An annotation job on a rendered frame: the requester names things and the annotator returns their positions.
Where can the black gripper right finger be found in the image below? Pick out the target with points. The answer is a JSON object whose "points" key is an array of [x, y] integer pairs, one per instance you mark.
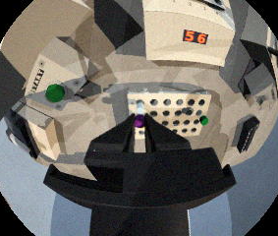
{"points": [[159, 138]]}

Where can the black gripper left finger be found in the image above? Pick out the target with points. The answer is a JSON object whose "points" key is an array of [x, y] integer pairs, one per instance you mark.
{"points": [[121, 137]]}

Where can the beige box with holes on top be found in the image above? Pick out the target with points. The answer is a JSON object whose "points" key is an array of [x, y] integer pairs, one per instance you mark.
{"points": [[187, 30]]}

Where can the beige tube rack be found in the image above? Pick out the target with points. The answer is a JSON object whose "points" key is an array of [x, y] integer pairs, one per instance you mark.
{"points": [[186, 101]]}

